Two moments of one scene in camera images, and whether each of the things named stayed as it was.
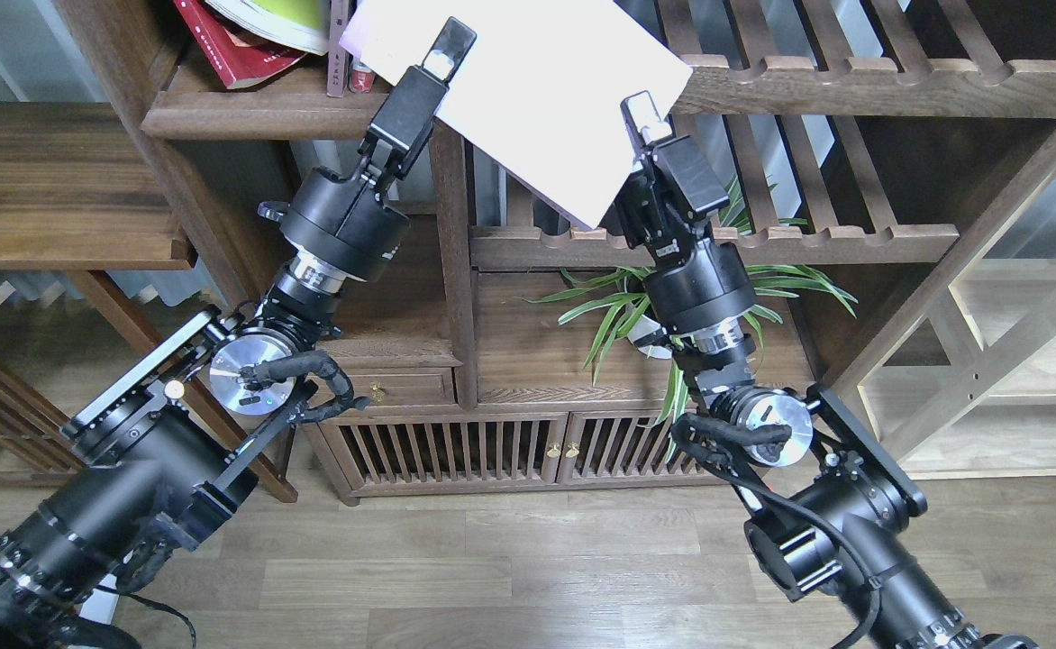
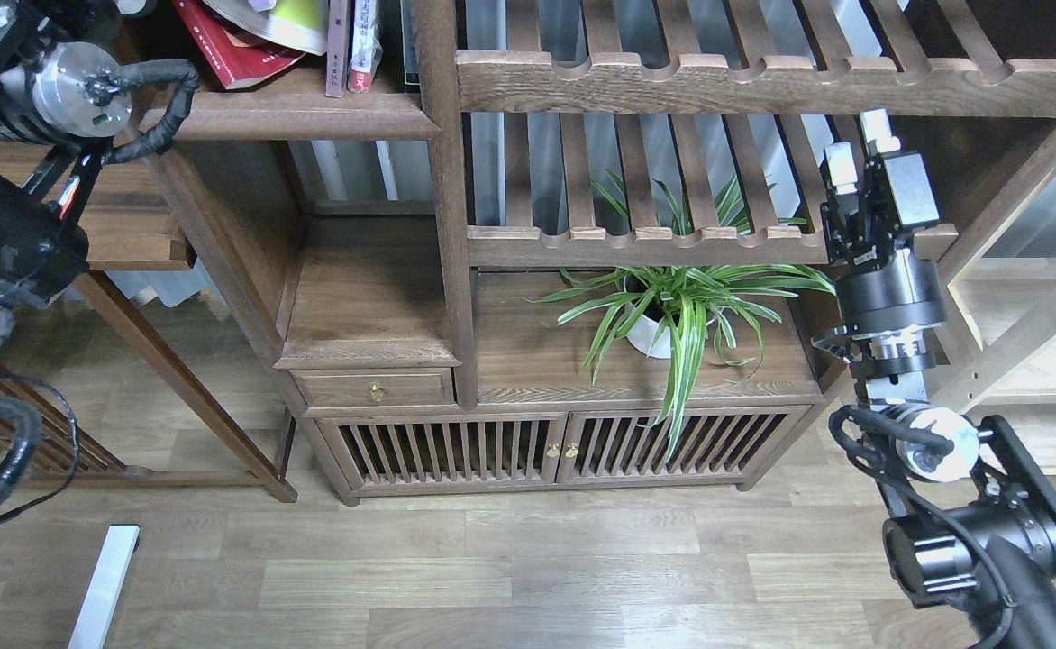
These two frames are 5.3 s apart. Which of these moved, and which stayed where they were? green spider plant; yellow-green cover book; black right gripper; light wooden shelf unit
Moved: black right gripper
Stayed: green spider plant; yellow-green cover book; light wooden shelf unit
